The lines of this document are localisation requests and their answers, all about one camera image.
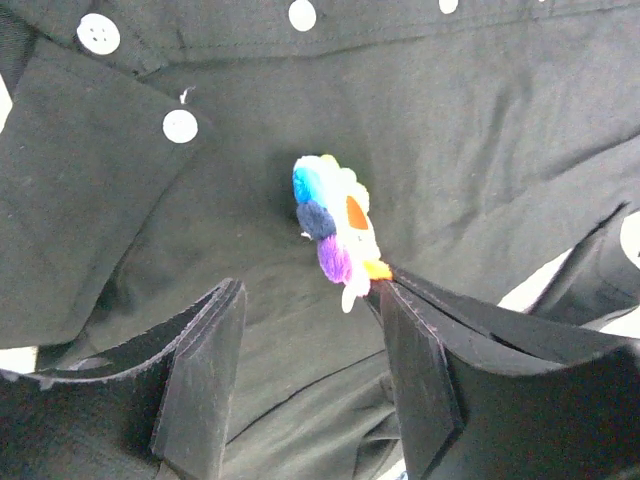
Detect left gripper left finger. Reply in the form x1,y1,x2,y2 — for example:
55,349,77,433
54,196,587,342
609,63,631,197
1,279,246,479

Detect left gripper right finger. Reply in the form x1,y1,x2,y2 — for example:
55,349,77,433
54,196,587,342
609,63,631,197
367,270,639,479

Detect rainbow flower brooch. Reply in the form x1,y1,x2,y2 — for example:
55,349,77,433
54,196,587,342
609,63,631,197
292,154,393,313

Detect black button shirt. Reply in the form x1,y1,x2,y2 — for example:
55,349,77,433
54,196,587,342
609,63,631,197
1,1,639,479

